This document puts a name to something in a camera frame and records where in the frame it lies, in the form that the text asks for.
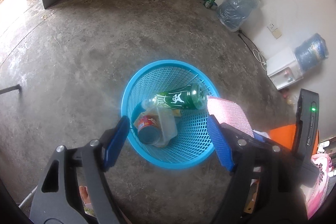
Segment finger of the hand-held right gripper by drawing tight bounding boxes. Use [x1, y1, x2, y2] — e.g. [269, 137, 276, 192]
[222, 123, 292, 158]

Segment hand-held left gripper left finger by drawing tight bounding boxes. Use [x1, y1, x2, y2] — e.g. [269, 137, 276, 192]
[29, 116, 130, 224]

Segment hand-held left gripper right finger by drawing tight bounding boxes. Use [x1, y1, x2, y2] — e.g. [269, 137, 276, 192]
[207, 114, 310, 224]

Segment pink sponge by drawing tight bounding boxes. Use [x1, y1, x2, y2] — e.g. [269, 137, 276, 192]
[207, 96, 255, 138]

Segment blue plastic mesh basket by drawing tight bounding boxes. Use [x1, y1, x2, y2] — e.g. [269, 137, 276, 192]
[121, 59, 221, 170]

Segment red drink can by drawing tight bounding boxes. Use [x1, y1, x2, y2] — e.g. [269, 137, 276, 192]
[134, 114, 161, 146]

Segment clear plastic cup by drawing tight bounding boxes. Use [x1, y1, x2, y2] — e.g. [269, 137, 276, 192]
[147, 106, 177, 148]

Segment green glass bottle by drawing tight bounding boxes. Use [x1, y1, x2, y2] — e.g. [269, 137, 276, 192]
[142, 83, 208, 111]

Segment orange plastic stool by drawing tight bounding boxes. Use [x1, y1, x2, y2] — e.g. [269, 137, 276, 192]
[269, 124, 319, 151]

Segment pink cloth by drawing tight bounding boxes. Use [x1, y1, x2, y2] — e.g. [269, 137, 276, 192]
[306, 152, 332, 216]

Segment person's foot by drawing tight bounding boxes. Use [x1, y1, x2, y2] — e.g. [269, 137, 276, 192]
[79, 185, 92, 211]

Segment white water dispenser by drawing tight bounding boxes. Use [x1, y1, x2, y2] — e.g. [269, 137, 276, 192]
[266, 47, 305, 90]

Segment blue dispenser water bottle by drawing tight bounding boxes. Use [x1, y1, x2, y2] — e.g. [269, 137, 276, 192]
[294, 33, 329, 75]

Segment black table leg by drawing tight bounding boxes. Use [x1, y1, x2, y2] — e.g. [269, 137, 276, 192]
[0, 84, 21, 95]

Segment large clear water jug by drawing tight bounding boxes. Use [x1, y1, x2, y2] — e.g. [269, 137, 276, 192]
[217, 0, 260, 32]

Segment white cable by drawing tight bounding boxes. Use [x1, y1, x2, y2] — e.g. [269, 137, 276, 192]
[252, 48, 268, 69]

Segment wall socket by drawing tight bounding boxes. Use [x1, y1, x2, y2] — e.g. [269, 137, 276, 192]
[267, 21, 282, 39]

